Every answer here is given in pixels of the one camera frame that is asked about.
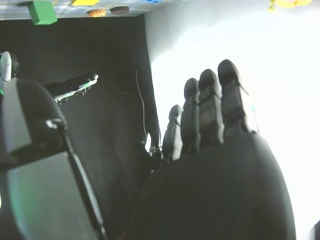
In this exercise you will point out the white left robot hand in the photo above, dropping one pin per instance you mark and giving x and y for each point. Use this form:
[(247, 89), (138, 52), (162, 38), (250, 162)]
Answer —
[(212, 187)]

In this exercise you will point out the green cube block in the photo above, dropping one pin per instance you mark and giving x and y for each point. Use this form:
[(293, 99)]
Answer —
[(42, 11)]

